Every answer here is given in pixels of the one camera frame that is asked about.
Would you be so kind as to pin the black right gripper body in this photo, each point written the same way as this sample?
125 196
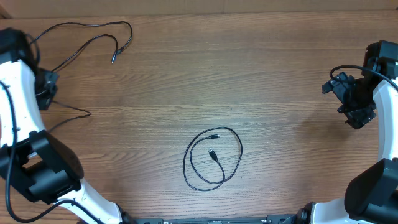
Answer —
358 101

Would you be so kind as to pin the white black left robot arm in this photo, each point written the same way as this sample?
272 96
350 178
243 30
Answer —
33 161

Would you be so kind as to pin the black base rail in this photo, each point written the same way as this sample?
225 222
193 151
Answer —
270 219

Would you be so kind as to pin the brown cardboard box wall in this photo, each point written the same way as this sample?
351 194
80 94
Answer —
30 9

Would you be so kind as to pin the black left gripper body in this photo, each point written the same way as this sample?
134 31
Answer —
45 87

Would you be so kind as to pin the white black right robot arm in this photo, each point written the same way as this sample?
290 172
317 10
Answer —
370 197

